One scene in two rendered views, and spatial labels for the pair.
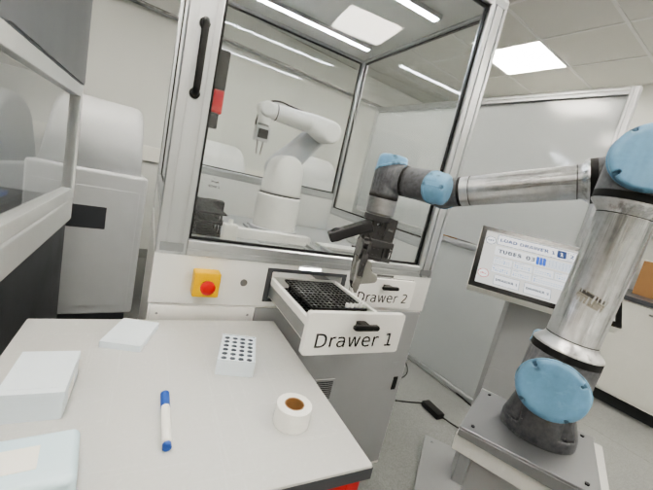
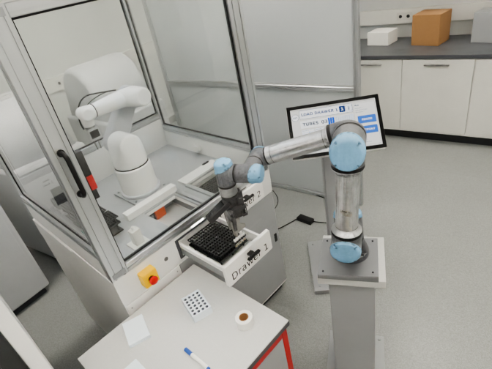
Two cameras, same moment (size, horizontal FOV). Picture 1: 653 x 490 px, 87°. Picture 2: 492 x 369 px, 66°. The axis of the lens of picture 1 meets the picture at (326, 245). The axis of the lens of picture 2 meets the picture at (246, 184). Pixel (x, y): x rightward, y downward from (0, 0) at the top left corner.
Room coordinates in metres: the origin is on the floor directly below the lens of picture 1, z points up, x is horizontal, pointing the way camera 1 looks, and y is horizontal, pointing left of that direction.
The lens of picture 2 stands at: (-0.40, 0.10, 1.99)
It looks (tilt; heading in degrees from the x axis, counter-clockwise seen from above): 31 degrees down; 347
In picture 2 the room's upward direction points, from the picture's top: 12 degrees counter-clockwise
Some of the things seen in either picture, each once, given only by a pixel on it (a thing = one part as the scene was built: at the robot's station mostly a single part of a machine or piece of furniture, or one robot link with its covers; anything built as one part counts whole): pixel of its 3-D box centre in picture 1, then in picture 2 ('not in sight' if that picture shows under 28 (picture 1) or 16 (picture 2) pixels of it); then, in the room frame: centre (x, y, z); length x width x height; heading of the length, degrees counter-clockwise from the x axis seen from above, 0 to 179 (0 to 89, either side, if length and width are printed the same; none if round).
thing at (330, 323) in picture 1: (355, 332); (248, 257); (0.83, -0.12, 0.87); 0.29 x 0.02 x 0.11; 119
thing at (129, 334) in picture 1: (131, 333); (136, 330); (0.77, 0.41, 0.77); 0.13 x 0.09 x 0.02; 10
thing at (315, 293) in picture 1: (322, 302); (217, 241); (1.01, -0.03, 0.87); 0.22 x 0.18 x 0.06; 29
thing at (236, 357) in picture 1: (236, 354); (196, 305); (0.76, 0.15, 0.78); 0.12 x 0.08 x 0.04; 13
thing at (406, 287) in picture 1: (382, 293); (244, 200); (1.26, -0.25, 0.87); 0.29 x 0.02 x 0.11; 119
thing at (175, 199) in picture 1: (301, 119); (116, 105); (1.55, 0.23, 1.47); 1.02 x 0.95 x 1.04; 119
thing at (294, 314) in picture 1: (320, 303); (216, 242); (1.01, -0.02, 0.86); 0.40 x 0.26 x 0.06; 29
